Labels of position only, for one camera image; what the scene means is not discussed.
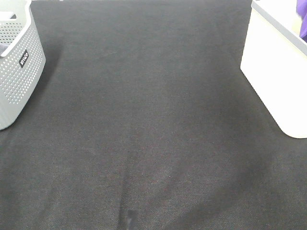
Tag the purple towel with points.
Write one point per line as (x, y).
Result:
(301, 10)

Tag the black table cloth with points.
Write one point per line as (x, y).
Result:
(143, 120)

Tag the cream plastic storage box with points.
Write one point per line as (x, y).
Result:
(274, 61)

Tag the grey perforated plastic basket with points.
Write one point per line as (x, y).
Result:
(22, 58)

